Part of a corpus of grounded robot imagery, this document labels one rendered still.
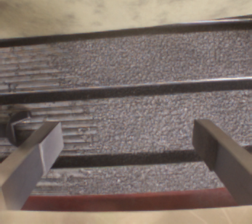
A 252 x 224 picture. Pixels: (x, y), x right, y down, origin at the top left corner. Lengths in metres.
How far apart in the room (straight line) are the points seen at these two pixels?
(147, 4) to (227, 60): 0.18
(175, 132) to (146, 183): 0.08
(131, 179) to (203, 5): 0.23
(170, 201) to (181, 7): 0.26
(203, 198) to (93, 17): 0.29
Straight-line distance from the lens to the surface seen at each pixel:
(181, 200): 0.32
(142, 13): 0.18
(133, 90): 0.28
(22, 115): 0.30
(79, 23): 0.20
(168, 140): 0.27
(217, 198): 0.33
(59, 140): 0.17
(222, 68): 0.31
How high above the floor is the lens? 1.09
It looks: 80 degrees down
